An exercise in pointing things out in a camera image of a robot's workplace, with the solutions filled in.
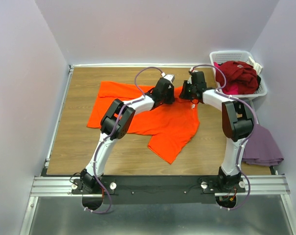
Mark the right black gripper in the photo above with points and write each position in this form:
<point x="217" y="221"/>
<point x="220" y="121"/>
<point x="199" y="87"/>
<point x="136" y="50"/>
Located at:
<point x="182" y="94"/>

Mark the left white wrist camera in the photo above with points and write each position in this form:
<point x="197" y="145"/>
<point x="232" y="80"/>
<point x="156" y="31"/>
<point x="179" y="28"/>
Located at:
<point x="169" y="77"/>

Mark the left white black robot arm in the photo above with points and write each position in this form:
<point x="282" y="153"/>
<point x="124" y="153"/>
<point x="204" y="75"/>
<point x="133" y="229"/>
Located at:
<point x="116" y="122"/>

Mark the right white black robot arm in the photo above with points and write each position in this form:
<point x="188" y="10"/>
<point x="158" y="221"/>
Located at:
<point x="237" y="124"/>

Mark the orange t shirt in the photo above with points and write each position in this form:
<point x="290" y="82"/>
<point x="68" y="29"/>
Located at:
<point x="171" y="127"/>

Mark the white plastic laundry basket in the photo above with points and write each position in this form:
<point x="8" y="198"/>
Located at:
<point x="236" y="55"/>

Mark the pink garment in basket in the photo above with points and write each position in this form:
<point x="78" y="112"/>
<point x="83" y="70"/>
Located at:
<point x="232" y="89"/>

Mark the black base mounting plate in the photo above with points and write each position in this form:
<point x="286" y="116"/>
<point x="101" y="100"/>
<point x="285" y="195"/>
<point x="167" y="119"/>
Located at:
<point x="122" y="190"/>

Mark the folded purple t shirt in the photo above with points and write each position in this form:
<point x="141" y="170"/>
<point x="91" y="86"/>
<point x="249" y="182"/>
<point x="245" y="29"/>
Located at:
<point x="261" y="148"/>

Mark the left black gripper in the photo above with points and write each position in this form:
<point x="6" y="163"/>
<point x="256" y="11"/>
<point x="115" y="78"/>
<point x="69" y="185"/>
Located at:
<point x="170" y="101"/>

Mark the white garment in basket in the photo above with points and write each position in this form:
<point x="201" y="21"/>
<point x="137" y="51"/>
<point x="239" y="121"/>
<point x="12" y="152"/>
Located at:
<point x="256" y="66"/>

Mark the dark red shirt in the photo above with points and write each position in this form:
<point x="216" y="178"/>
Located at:
<point x="239" y="73"/>

